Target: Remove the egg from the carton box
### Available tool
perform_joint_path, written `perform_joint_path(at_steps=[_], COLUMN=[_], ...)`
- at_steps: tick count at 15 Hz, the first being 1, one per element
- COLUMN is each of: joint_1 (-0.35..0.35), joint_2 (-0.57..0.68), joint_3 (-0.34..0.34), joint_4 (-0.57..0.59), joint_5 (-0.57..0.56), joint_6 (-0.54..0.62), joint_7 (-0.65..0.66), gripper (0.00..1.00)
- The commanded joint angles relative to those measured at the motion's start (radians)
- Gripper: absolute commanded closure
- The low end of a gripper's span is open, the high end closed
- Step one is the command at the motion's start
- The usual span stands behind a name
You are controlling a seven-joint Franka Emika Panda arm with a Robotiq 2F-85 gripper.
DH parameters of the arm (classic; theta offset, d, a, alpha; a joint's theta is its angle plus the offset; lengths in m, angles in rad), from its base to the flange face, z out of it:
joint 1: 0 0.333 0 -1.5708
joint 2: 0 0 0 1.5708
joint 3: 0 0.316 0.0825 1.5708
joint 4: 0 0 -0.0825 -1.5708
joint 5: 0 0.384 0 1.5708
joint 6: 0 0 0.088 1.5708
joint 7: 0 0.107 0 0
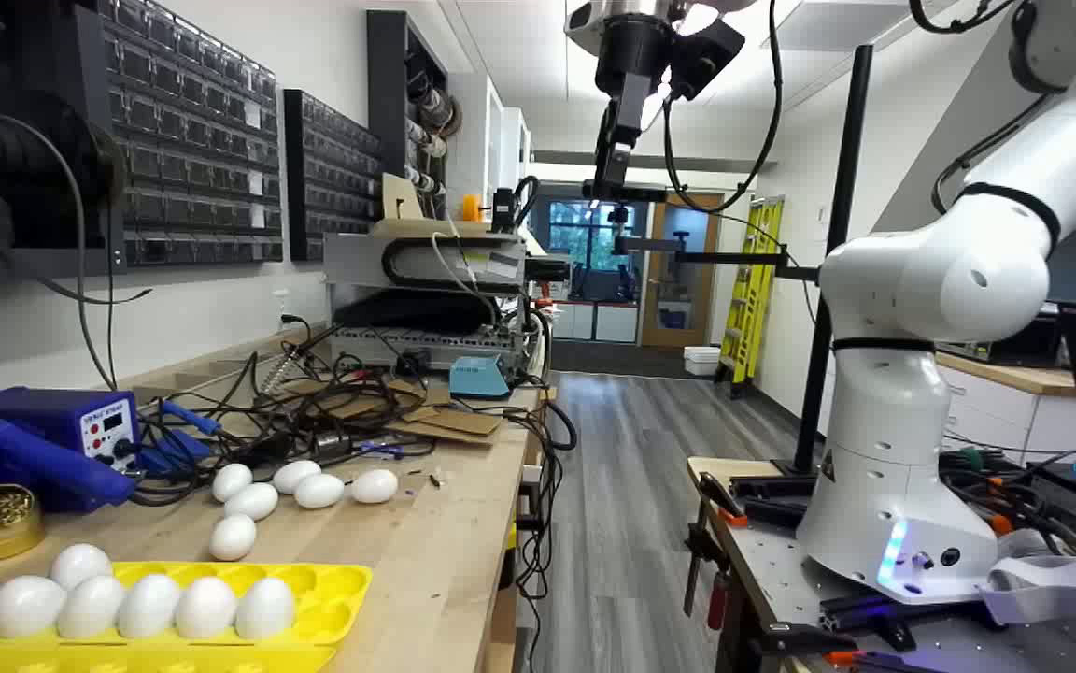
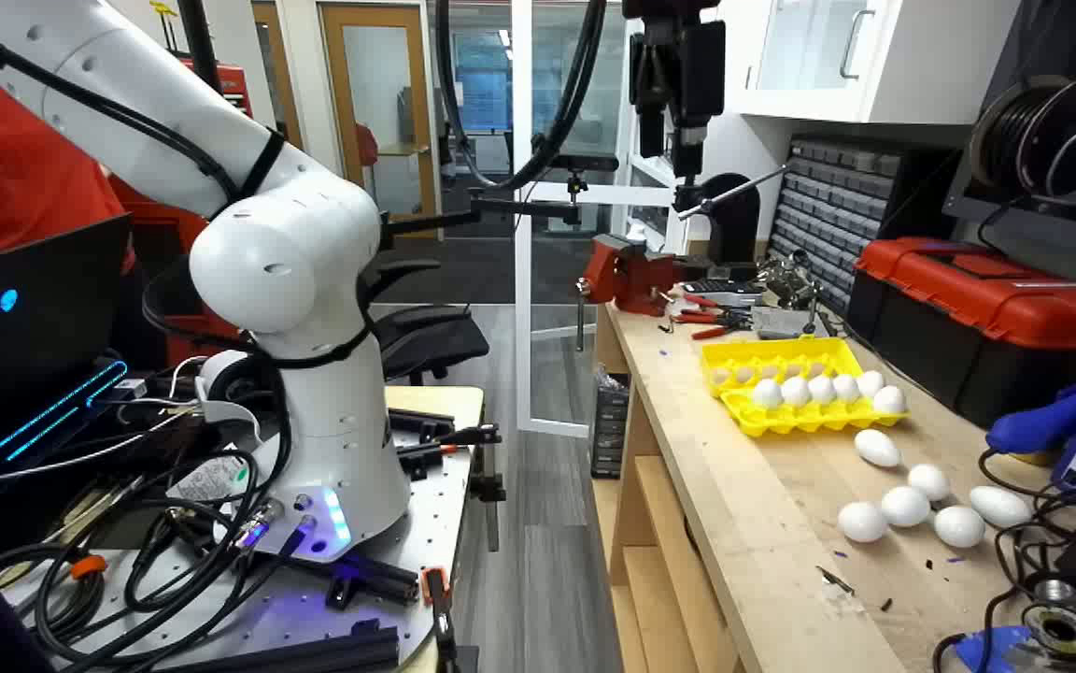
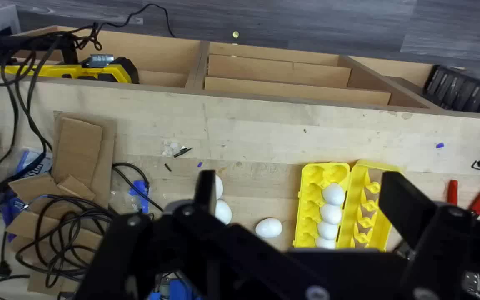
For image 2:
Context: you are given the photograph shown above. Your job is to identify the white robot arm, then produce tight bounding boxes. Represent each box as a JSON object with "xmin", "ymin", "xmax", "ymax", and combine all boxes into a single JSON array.
[{"xmin": 0, "ymin": 0, "xmax": 413, "ymax": 566}]

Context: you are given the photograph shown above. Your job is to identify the yellow egg carton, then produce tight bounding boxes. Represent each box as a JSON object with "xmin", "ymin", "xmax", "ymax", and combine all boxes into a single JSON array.
[{"xmin": 700, "ymin": 335, "xmax": 905, "ymax": 438}]

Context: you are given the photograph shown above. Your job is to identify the white egg in carton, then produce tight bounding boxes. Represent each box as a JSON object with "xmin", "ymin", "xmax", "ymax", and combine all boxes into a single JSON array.
[
  {"xmin": 808, "ymin": 373, "xmax": 837, "ymax": 404},
  {"xmin": 870, "ymin": 385, "xmax": 910, "ymax": 414},
  {"xmin": 780, "ymin": 379, "xmax": 813, "ymax": 409},
  {"xmin": 750, "ymin": 379, "xmax": 786, "ymax": 410},
  {"xmin": 857, "ymin": 370, "xmax": 886, "ymax": 398},
  {"xmin": 835, "ymin": 373, "xmax": 864, "ymax": 399}
]

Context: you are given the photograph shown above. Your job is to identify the white egg on table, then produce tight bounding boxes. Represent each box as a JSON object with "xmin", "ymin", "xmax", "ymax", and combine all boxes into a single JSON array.
[
  {"xmin": 910, "ymin": 463, "xmax": 950, "ymax": 500},
  {"xmin": 857, "ymin": 430, "xmax": 901, "ymax": 470},
  {"xmin": 880, "ymin": 485, "xmax": 930, "ymax": 530},
  {"xmin": 969, "ymin": 485, "xmax": 1033, "ymax": 526},
  {"xmin": 837, "ymin": 500, "xmax": 888, "ymax": 546},
  {"xmin": 935, "ymin": 505, "xmax": 986, "ymax": 549}
]

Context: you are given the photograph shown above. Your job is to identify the red bench vise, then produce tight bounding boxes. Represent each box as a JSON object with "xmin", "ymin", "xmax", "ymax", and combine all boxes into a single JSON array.
[{"xmin": 578, "ymin": 234, "xmax": 682, "ymax": 316}]

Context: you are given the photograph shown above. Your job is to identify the black office chair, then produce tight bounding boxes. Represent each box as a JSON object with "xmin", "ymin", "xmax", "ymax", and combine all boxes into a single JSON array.
[{"xmin": 359, "ymin": 258, "xmax": 490, "ymax": 385}]

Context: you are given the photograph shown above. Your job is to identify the wooden workbench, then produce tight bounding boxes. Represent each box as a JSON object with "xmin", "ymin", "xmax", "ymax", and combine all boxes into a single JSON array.
[{"xmin": 596, "ymin": 306, "xmax": 1076, "ymax": 673}]

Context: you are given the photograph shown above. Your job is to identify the small parts drawer organizer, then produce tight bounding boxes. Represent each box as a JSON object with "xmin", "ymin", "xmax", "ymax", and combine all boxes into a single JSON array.
[{"xmin": 770, "ymin": 137, "xmax": 910, "ymax": 316}]

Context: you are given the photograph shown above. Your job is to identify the red black toolbox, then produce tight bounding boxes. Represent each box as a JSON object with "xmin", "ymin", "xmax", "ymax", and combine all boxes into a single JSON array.
[{"xmin": 847, "ymin": 234, "xmax": 1076, "ymax": 428}]

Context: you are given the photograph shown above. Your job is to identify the black laptop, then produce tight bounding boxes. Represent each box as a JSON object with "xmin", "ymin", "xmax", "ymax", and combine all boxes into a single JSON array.
[{"xmin": 0, "ymin": 216, "xmax": 130, "ymax": 409}]

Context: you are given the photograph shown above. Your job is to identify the person in red shirt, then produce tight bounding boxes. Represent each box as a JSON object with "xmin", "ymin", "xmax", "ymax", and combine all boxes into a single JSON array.
[{"xmin": 0, "ymin": 35, "xmax": 130, "ymax": 268}]

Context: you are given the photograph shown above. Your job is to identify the white wall cabinet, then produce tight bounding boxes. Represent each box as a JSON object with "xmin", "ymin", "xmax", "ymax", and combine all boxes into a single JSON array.
[{"xmin": 737, "ymin": 0, "xmax": 1022, "ymax": 126}]

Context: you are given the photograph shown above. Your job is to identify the black cable bundle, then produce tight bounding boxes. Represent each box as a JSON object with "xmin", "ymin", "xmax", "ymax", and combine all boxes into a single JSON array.
[{"xmin": 0, "ymin": 424, "xmax": 317, "ymax": 668}]

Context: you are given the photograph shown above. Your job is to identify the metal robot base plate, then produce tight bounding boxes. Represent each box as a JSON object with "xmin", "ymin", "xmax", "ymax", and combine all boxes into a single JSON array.
[{"xmin": 13, "ymin": 385, "xmax": 490, "ymax": 673}]

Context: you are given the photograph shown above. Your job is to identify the black wire spools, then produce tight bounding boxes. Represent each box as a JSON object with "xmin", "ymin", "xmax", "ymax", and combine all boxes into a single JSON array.
[{"xmin": 969, "ymin": 76, "xmax": 1076, "ymax": 212}]

